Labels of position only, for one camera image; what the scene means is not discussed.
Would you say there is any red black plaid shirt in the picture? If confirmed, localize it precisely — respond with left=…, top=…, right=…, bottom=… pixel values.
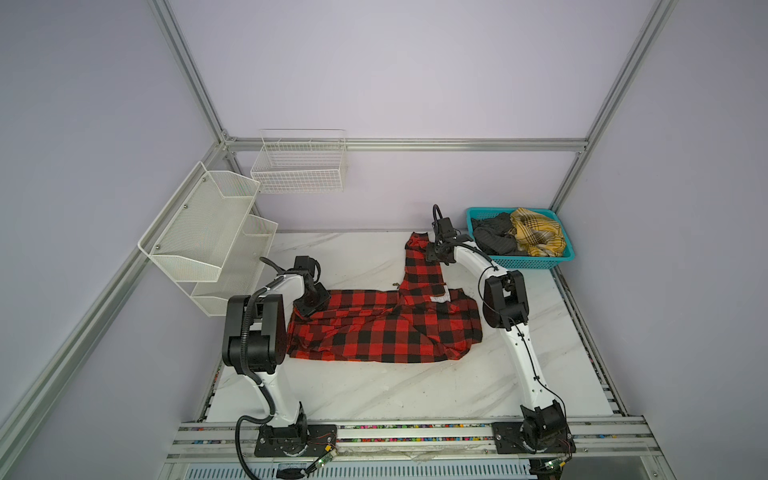
left=287, top=233, right=483, bottom=364

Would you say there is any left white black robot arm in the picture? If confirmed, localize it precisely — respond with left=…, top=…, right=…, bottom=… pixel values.
left=222, top=256, right=330, bottom=449

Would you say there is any dark grey shirt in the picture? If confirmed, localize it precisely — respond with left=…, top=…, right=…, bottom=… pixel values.
left=471, top=212, right=522, bottom=256

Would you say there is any yellow plaid shirt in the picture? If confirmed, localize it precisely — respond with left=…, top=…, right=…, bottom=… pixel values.
left=510, top=208, right=567, bottom=257

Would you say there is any white mesh two-tier shelf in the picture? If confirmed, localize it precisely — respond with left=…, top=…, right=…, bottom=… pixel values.
left=137, top=163, right=278, bottom=317

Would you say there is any left black corrugated cable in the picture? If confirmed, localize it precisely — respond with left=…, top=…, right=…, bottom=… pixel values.
left=233, top=256, right=289, bottom=480

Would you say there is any white wire basket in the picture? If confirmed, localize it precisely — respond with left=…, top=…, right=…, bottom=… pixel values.
left=250, top=129, right=348, bottom=194

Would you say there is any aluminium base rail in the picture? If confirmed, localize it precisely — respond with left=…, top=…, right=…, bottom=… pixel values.
left=159, top=416, right=675, bottom=479

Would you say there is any aluminium frame profile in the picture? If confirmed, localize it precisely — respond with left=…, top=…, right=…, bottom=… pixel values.
left=1, top=1, right=676, bottom=465

